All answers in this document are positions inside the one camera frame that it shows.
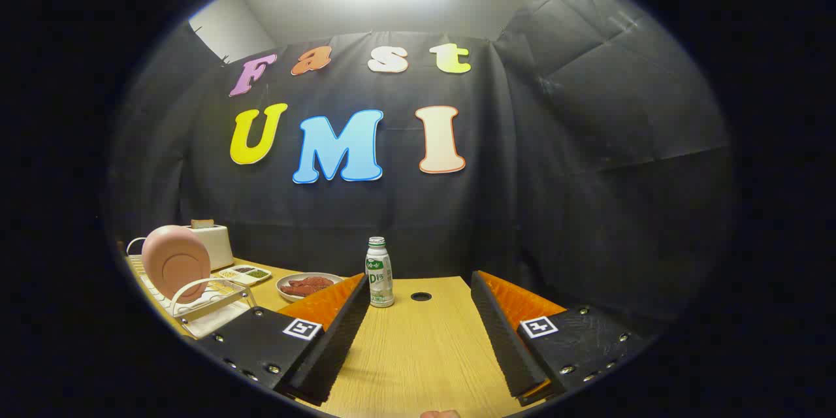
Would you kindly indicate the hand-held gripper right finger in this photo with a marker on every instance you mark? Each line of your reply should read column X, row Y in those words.
column 506, row 339

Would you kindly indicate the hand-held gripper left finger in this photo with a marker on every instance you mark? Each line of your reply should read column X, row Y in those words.
column 339, row 339

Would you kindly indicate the pink plate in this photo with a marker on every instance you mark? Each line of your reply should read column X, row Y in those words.
column 173, row 261

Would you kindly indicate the grey round sausage dish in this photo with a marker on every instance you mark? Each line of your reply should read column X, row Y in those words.
column 287, row 292

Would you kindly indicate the brown sausage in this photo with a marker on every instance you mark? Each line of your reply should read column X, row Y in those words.
column 302, row 289
column 313, row 281

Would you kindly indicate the white green drink bottle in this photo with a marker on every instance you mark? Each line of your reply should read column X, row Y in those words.
column 379, row 274

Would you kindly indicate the white divided condiment tray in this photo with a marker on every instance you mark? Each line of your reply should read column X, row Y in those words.
column 245, row 273

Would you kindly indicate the white drip tray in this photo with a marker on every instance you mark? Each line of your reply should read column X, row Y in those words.
column 219, row 321

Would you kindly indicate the cream toaster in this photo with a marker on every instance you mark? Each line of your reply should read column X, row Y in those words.
column 219, row 245

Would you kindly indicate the bread slice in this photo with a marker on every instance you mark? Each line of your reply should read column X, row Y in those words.
column 202, row 224

